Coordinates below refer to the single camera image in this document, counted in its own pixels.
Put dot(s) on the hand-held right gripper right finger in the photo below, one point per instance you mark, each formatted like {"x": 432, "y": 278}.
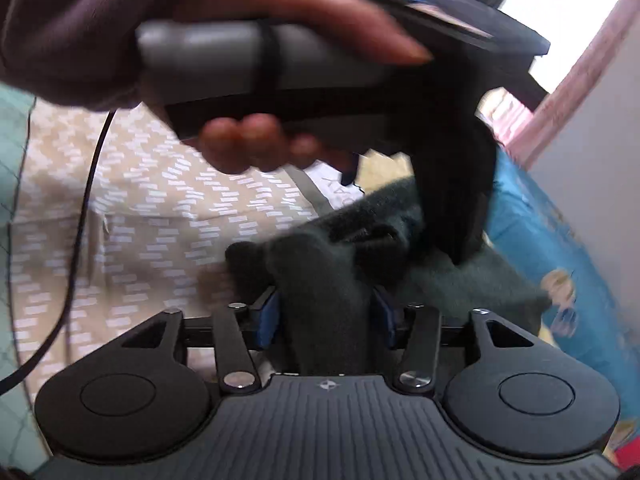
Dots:
{"x": 385, "y": 320}

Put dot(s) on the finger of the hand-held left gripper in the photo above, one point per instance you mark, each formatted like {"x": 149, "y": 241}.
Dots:
{"x": 370, "y": 236}

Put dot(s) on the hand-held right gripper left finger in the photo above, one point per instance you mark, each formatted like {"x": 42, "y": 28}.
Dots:
{"x": 265, "y": 320}

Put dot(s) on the dark green knit sweater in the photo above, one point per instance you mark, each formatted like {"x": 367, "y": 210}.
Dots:
{"x": 320, "y": 300}

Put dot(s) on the person's left hand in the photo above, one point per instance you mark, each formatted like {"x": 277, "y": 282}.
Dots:
{"x": 300, "y": 0}

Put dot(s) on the pale yellow blanket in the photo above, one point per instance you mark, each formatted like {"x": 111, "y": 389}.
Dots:
{"x": 385, "y": 170}

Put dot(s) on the pink patterned blanket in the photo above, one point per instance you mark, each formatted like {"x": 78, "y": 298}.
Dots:
{"x": 150, "y": 210}

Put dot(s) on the blue floral quilt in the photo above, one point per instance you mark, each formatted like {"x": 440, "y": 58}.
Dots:
{"x": 575, "y": 240}

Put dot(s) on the window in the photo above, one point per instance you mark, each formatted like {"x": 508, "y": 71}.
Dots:
{"x": 555, "y": 5}

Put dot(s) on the pink curtain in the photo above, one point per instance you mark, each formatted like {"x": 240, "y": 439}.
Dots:
{"x": 575, "y": 90}

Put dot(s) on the red bed sheet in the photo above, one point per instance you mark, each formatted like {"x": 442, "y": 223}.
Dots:
{"x": 627, "y": 452}

